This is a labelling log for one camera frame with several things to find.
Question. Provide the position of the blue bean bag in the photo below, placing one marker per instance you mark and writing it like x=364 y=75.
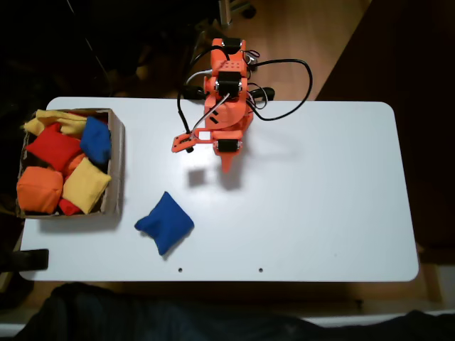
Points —
x=96 y=140
x=165 y=223

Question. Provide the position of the cardboard box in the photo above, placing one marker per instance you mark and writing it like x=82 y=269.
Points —
x=117 y=160

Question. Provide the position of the yellow bean bag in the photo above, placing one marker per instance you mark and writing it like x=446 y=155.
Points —
x=85 y=184
x=46 y=117

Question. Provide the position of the orange bean bag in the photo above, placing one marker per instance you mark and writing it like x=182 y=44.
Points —
x=73 y=163
x=39 y=190

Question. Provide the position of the red bean bag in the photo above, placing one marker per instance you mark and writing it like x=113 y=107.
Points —
x=53 y=145
x=69 y=207

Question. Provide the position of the black table clamp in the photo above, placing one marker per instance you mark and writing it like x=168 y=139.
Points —
x=268 y=93
x=193 y=91

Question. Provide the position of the office chair base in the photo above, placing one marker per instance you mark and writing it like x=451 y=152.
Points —
x=225 y=10

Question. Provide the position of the orange bracket with camera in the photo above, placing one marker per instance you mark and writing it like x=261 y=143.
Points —
x=181 y=142

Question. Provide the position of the black camera stand clamp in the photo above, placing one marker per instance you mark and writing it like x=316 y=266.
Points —
x=33 y=259

